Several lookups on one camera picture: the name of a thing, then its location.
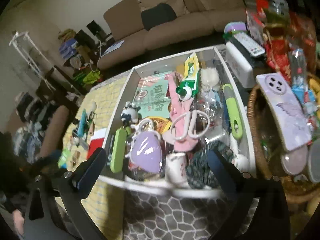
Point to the red notebook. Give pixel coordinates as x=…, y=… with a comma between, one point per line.
x=96, y=141

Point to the purple power strip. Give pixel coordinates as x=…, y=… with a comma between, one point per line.
x=286, y=110

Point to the green snack box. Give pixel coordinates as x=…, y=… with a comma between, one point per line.
x=152, y=96

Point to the white fluffy ball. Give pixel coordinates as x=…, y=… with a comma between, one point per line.
x=209, y=77

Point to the green plastic bag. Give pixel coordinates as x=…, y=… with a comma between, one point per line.
x=62, y=163

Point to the green handled tool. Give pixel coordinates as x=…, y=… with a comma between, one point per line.
x=233, y=111

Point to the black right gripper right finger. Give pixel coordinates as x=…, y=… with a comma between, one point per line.
x=271, y=218

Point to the green glasses case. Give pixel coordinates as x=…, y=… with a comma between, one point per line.
x=118, y=151

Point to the yellow checkered tablecloth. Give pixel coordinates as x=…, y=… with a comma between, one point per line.
x=94, y=208

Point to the white remote control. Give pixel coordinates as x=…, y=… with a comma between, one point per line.
x=255, y=49

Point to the brown sofa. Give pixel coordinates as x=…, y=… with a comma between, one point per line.
x=141, y=26

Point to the teal tube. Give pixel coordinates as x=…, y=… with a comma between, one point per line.
x=82, y=124

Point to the purple round lid container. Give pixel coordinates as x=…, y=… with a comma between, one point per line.
x=233, y=28

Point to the white rectangular case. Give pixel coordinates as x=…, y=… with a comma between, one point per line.
x=239, y=66

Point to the wicker basket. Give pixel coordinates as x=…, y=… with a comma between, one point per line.
x=296, y=169

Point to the green toothpaste tube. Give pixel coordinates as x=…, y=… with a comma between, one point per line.
x=189, y=85

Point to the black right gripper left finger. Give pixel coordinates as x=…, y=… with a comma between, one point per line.
x=42, y=218

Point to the white cup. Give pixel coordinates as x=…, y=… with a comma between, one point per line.
x=175, y=168

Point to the pink cloth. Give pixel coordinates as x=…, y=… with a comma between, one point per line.
x=178, y=108

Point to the white handled scissors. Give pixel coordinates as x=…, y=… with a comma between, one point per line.
x=189, y=126

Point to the purple pouch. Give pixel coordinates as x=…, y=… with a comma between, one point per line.
x=146, y=151

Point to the cow figurine toy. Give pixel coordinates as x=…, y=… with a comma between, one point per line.
x=130, y=114

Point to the black cushion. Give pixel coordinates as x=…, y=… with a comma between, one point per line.
x=161, y=13

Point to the white storage box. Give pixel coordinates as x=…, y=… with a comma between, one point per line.
x=161, y=187

